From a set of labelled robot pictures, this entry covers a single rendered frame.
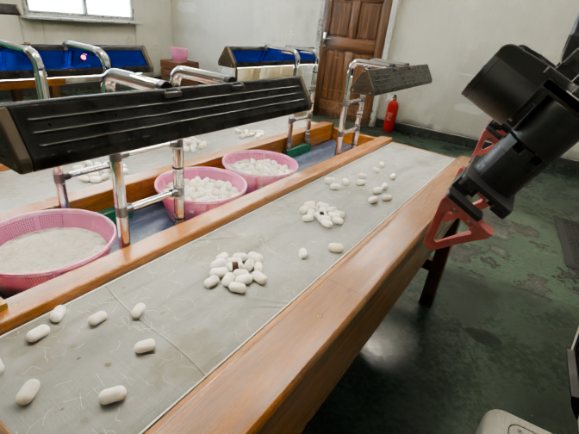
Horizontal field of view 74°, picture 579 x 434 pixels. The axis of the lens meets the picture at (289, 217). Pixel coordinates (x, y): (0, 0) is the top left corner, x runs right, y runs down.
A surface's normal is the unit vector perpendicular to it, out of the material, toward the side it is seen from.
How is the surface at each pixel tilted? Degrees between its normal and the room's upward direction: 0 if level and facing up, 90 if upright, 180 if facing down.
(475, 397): 0
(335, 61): 90
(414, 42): 90
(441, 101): 92
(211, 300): 0
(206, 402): 0
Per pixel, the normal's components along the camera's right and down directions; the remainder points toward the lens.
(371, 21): -0.51, 0.35
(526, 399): 0.10, -0.88
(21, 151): 0.75, -0.18
